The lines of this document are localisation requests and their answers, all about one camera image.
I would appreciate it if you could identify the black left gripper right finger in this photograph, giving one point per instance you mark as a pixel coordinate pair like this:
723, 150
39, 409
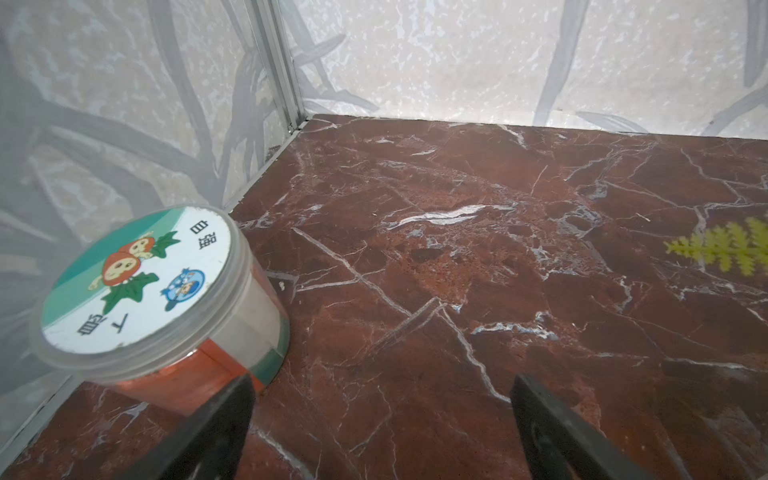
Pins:
559, 444

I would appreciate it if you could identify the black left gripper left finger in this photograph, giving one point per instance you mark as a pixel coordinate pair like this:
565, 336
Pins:
206, 445

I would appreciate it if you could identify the clear plastic jar printed lid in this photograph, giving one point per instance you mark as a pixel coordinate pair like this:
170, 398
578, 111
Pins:
166, 309

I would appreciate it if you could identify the green artificial potted plant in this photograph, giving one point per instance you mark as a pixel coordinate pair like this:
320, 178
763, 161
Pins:
734, 245

